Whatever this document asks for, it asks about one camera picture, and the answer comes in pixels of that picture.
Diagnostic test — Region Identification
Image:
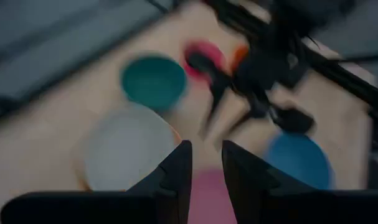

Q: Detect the pink plastic bowl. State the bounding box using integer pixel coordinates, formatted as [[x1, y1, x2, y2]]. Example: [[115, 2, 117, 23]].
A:
[[188, 167, 238, 224]]

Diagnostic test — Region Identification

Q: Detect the grey-blue plastic bowl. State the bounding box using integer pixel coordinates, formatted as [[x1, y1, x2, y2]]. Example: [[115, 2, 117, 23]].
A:
[[82, 104, 177, 192]]

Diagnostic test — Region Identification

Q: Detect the blue plastic bowl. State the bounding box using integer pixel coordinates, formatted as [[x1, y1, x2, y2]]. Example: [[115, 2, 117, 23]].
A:
[[263, 132, 334, 190]]

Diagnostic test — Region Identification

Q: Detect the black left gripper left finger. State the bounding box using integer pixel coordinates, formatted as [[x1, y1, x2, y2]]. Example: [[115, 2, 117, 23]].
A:
[[126, 139, 194, 224]]

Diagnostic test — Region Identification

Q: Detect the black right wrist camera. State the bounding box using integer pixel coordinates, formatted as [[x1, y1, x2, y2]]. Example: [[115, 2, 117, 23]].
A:
[[269, 107, 316, 134]]

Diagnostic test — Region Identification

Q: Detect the small orange plastic cup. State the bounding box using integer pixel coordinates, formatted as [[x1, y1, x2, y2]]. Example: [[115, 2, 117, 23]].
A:
[[230, 45, 250, 74]]

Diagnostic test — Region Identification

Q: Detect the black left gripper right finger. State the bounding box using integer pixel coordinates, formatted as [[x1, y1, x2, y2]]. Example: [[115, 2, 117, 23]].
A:
[[221, 139, 316, 224]]

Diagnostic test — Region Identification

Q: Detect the green plastic bowl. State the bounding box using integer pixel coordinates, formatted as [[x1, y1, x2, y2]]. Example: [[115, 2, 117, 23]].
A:
[[120, 54, 189, 111]]

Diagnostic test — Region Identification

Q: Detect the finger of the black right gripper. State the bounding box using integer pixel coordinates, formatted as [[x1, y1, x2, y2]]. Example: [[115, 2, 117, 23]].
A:
[[187, 51, 232, 94]]

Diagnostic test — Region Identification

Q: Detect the small magenta plastic cup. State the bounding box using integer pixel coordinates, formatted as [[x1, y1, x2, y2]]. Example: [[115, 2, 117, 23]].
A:
[[182, 40, 229, 85]]

